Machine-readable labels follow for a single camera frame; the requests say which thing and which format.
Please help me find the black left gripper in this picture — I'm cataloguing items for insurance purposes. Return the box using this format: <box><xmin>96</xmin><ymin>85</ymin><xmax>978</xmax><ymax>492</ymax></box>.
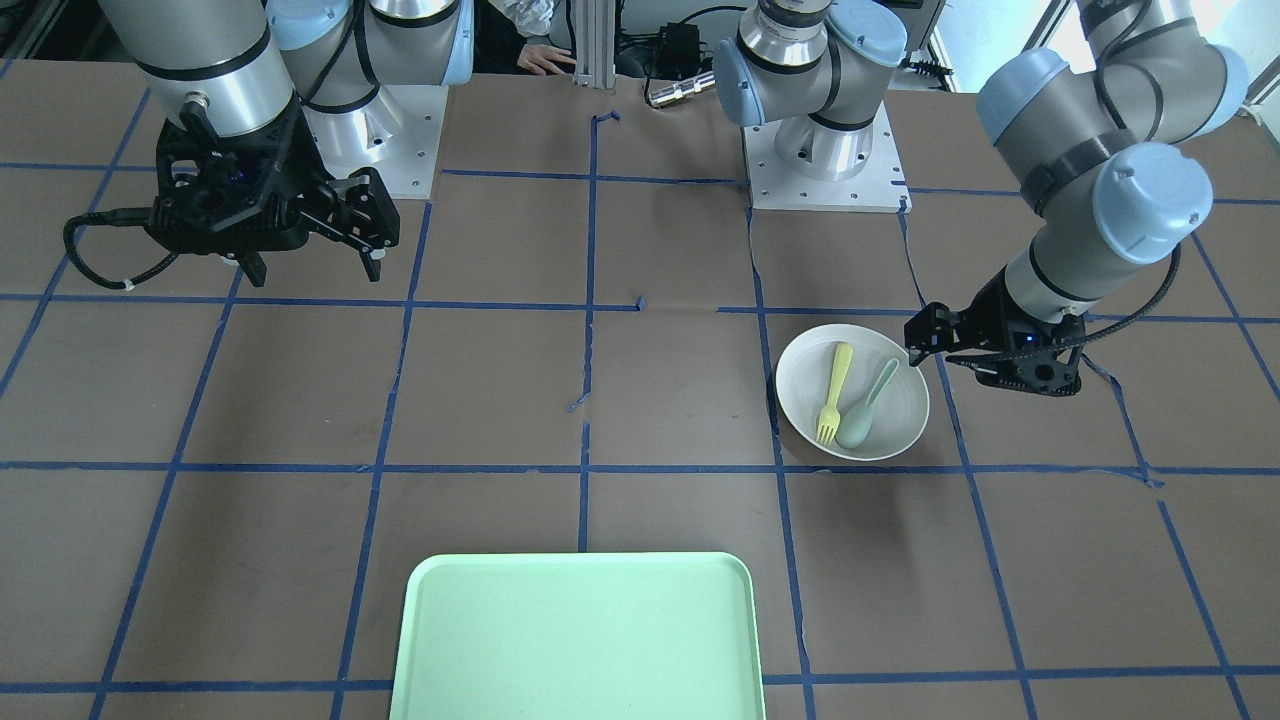
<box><xmin>905</xmin><ymin>272</ymin><xmax>1085</xmax><ymax>397</ymax></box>

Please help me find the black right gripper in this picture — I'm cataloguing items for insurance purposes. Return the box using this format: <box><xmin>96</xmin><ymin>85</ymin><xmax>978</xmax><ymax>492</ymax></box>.
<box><xmin>143</xmin><ymin>97</ymin><xmax>401</xmax><ymax>288</ymax></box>

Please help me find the white round plate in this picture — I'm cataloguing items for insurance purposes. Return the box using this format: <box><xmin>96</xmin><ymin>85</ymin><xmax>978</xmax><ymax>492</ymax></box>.
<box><xmin>774</xmin><ymin>323</ymin><xmax>931</xmax><ymax>462</ymax></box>

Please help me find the pale green plastic spoon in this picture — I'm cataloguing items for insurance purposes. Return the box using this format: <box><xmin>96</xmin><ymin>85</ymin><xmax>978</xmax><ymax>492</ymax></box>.
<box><xmin>835</xmin><ymin>357</ymin><xmax>900</xmax><ymax>451</ymax></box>

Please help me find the yellow plastic fork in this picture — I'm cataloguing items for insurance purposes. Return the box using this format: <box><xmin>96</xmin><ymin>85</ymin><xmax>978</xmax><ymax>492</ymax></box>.
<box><xmin>815</xmin><ymin>342</ymin><xmax>854</xmax><ymax>447</ymax></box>

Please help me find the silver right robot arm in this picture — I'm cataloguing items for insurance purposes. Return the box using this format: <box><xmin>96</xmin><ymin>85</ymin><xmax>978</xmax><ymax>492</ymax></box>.
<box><xmin>63</xmin><ymin>1</ymin><xmax>476</xmax><ymax>292</ymax></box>

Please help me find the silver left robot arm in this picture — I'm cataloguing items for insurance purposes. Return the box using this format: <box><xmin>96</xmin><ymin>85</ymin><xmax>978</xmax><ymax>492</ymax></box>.
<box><xmin>712</xmin><ymin>1</ymin><xmax>1248</xmax><ymax>397</ymax></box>

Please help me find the person's hand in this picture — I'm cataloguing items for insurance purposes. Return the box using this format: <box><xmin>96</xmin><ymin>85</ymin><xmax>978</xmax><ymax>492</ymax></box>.
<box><xmin>517</xmin><ymin>44</ymin><xmax>577</xmax><ymax>76</ymax></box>

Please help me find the silver metal connector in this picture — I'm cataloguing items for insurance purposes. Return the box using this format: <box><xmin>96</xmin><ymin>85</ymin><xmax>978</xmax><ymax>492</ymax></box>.
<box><xmin>644</xmin><ymin>70</ymin><xmax>716</xmax><ymax>110</ymax></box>

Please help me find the black power adapter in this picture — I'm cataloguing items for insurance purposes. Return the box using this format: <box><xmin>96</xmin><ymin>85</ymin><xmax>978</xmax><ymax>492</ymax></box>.
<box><xmin>654</xmin><ymin>22</ymin><xmax>701</xmax><ymax>73</ymax></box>

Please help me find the light green plastic tray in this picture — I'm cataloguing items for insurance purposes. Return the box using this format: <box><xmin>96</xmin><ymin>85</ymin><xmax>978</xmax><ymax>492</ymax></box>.
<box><xmin>389</xmin><ymin>552</ymin><xmax>767</xmax><ymax>719</ymax></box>

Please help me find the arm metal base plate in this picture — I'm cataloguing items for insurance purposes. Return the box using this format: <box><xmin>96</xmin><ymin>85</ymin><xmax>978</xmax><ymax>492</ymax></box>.
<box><xmin>742</xmin><ymin>105</ymin><xmax>913</xmax><ymax>214</ymax></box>
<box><xmin>303</xmin><ymin>85</ymin><xmax>449</xmax><ymax>200</ymax></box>

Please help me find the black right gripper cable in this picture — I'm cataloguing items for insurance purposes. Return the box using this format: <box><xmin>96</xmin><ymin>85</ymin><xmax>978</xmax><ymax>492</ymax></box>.
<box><xmin>63</xmin><ymin>208</ymin><xmax>180</xmax><ymax>293</ymax></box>

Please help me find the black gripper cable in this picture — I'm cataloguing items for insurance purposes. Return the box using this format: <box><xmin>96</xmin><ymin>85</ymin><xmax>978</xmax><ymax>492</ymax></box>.
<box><xmin>63</xmin><ymin>208</ymin><xmax>180</xmax><ymax>293</ymax></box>
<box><xmin>1050</xmin><ymin>245</ymin><xmax>1183</xmax><ymax>346</ymax></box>

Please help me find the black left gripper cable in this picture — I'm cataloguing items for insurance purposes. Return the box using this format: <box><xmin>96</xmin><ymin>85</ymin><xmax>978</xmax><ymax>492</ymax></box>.
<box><xmin>1050</xmin><ymin>245</ymin><xmax>1183</xmax><ymax>346</ymax></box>

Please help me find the aluminium frame post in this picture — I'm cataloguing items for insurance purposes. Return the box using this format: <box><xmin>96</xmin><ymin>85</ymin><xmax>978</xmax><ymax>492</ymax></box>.
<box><xmin>570</xmin><ymin>0</ymin><xmax>617</xmax><ymax>94</ymax></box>

